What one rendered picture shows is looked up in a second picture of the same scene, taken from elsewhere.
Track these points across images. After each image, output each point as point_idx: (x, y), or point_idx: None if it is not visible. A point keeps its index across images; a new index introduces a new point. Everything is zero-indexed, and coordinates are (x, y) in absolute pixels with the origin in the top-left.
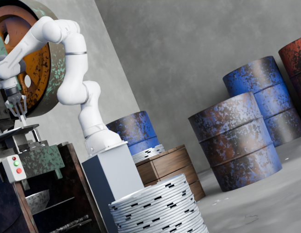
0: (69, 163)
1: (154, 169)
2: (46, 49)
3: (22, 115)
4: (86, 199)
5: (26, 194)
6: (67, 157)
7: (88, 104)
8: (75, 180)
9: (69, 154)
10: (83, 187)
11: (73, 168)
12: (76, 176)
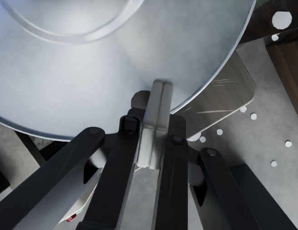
0: (274, 10)
1: None
2: None
3: (155, 169)
4: (243, 37)
5: None
6: (285, 8)
7: None
8: (252, 18)
9: (296, 20)
10: (254, 39)
11: (270, 22)
12: (262, 28)
